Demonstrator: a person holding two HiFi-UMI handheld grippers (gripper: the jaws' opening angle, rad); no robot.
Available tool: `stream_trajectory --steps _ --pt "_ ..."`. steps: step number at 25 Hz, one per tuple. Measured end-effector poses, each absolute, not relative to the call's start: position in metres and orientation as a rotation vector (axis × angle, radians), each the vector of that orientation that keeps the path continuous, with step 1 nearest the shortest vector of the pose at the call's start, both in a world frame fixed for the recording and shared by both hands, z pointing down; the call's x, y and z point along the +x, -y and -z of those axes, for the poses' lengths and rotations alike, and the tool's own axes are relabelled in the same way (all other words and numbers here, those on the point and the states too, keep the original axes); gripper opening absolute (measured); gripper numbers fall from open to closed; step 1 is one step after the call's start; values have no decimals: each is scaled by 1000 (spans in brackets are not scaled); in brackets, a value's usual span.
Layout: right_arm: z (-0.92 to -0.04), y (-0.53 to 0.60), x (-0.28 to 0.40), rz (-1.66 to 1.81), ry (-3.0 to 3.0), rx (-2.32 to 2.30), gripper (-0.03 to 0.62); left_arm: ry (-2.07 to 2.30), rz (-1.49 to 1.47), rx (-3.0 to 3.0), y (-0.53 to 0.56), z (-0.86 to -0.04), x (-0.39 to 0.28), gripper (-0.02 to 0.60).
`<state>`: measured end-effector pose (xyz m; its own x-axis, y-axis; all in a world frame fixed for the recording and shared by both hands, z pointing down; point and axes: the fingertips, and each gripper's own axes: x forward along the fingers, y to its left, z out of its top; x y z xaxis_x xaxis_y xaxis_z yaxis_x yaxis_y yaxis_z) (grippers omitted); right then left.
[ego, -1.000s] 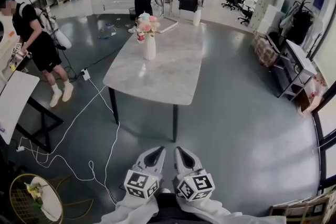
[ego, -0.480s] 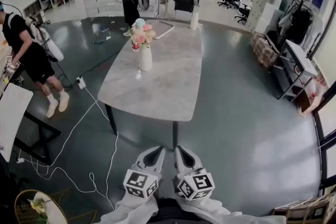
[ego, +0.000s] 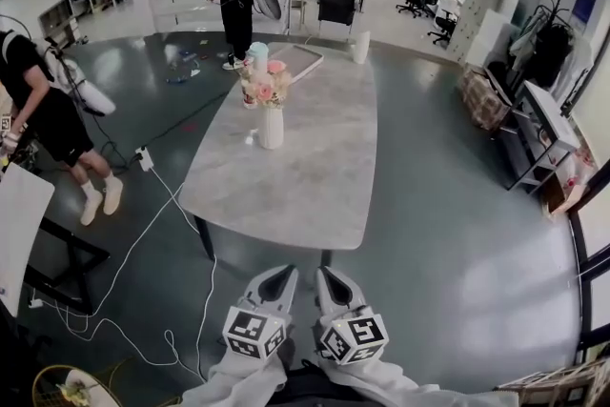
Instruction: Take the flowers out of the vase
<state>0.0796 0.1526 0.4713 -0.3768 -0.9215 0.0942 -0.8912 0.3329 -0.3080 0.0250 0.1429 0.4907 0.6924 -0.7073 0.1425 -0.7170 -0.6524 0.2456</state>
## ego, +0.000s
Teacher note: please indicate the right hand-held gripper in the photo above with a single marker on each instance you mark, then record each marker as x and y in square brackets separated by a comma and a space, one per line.
[352, 338]

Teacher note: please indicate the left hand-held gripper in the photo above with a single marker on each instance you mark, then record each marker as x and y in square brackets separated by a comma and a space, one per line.
[252, 331]

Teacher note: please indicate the white ribbed vase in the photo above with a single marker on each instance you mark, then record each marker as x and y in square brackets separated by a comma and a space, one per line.
[270, 131]

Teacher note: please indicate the pink and white flowers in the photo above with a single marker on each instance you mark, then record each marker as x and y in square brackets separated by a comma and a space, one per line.
[267, 83]

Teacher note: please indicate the black table leg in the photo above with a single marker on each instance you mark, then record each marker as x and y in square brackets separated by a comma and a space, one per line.
[204, 236]

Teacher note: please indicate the person's dark torso clothing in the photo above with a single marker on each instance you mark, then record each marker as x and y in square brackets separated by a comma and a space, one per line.
[307, 388]

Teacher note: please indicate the white power strip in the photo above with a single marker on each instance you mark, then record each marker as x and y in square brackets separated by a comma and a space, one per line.
[144, 158]

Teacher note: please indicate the patterned paper cup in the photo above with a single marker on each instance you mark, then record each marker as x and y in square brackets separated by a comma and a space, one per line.
[248, 99]

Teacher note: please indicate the white rectangular tray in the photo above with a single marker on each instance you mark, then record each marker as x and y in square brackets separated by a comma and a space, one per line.
[298, 59]

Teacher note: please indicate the mint green jug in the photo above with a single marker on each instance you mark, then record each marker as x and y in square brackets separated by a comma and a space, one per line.
[257, 54]

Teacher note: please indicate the stack of cardboard boxes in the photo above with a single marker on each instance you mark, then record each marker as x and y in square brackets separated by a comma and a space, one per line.
[481, 97]

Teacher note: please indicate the wooden crate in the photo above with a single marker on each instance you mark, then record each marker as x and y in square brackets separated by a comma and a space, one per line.
[562, 383]

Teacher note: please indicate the white paper roll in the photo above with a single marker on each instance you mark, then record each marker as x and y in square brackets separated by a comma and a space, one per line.
[362, 46]

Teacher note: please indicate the white board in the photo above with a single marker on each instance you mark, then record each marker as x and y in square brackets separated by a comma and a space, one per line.
[19, 224]

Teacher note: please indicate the white metal shelf rack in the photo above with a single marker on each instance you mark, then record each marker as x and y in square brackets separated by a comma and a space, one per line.
[543, 128]

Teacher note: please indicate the white cylinder pack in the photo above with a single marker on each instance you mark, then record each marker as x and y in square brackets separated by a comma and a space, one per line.
[93, 95]

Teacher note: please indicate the black visitor chair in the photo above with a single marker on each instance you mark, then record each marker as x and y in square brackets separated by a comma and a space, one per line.
[337, 7]

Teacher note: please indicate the white locker cabinets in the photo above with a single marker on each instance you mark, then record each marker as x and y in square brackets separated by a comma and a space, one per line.
[486, 9]

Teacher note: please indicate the coat rack with clothes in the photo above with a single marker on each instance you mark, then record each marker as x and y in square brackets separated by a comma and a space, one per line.
[553, 47]

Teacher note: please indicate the black metal frame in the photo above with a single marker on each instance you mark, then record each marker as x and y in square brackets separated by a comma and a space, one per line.
[71, 252]

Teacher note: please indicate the blue wall poster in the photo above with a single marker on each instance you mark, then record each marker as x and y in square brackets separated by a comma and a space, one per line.
[584, 7]

